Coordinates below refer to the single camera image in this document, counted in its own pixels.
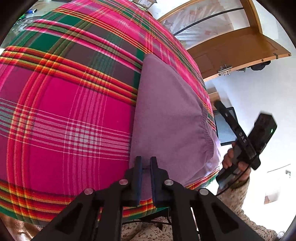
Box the black mesh office chair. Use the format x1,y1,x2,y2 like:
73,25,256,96
213,107,238,146

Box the wooden door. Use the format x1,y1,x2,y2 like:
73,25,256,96
185,28,292,81

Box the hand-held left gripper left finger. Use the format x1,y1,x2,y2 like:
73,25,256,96
32,156,142,241

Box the metal door handle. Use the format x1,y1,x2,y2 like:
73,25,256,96
217,65,233,76

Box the person's right hand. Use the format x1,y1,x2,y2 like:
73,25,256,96
222,142,252,184

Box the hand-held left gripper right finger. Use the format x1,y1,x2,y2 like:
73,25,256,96
150,156,265,241

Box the wooden board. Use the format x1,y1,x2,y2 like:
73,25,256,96
207,91,222,110

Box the person's right forearm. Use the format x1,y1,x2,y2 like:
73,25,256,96
217,176,286,241

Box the purple fleece pants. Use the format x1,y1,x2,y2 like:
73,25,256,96
128,54,221,201

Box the cardboard box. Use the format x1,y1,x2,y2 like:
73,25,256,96
136,0,158,10

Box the wooden door frame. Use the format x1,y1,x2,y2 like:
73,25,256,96
158,0,264,35

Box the dark hanging clothing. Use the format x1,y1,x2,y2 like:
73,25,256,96
250,61,271,71

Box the clear printed door curtain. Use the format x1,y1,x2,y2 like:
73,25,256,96
162,0,250,49

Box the person's floral clothing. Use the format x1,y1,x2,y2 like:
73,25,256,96
121,222,174,241

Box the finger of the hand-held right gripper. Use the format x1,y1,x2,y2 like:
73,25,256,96
214,100,240,139

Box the pink green plaid bed sheet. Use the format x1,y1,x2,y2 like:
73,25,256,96
0,0,219,226

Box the black cable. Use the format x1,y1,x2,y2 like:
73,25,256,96
216,163,251,196

